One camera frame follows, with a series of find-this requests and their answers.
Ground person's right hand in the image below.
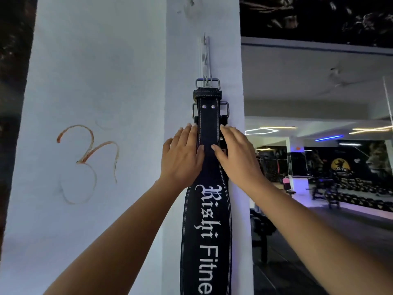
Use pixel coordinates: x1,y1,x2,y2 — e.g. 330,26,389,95
211,124,268,194

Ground person's left hand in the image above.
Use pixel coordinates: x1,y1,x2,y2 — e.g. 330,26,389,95
159,123,205,190

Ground black embroidered weightlifting belt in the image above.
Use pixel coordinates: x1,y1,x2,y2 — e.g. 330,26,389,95
180,78,233,295

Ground person's left forearm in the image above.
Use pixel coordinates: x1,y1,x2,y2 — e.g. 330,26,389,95
42,179,172,295

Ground person's right forearm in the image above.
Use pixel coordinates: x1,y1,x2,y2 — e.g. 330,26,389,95
250,178,393,295

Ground hexagonal white ceiling light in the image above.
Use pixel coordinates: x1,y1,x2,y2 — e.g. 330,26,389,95
245,127,279,135

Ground plain black weightlifting belt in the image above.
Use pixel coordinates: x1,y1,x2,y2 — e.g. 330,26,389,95
192,101,230,151

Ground pink gym seat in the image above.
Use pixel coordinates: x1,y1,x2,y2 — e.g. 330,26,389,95
282,177,297,197

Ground black gym bench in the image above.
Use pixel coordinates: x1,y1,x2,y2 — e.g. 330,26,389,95
250,208,278,264

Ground dark workout bench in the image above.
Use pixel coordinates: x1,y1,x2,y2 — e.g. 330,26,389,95
311,178,341,210

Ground row of dumbbells on rack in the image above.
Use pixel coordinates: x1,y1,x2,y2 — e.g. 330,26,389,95
326,177,393,213

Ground crossed yellow ceiling light strips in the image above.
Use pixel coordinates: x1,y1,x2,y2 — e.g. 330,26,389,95
349,125,393,134

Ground metal wall hook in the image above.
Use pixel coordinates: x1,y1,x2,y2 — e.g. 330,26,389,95
200,33,213,81

